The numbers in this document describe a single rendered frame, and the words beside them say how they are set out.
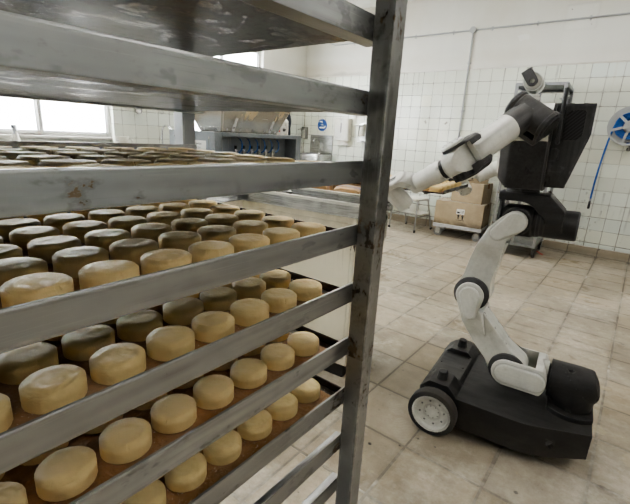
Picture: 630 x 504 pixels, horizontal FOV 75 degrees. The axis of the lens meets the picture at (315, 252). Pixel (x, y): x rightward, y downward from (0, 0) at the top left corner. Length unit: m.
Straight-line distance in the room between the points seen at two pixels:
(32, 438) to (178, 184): 0.22
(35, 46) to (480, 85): 5.77
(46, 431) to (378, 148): 0.46
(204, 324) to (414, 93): 5.94
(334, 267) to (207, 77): 1.63
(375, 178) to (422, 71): 5.74
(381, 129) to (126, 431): 0.46
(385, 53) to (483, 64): 5.44
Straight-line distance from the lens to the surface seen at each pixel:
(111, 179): 0.34
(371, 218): 0.58
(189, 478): 0.57
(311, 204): 1.97
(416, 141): 6.21
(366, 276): 0.60
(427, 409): 1.90
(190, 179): 0.38
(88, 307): 0.36
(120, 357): 0.45
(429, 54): 6.30
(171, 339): 0.47
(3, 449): 0.38
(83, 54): 0.34
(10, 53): 0.32
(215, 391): 0.54
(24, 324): 0.35
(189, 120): 0.89
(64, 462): 0.49
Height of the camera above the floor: 1.19
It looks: 16 degrees down
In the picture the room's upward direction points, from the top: 3 degrees clockwise
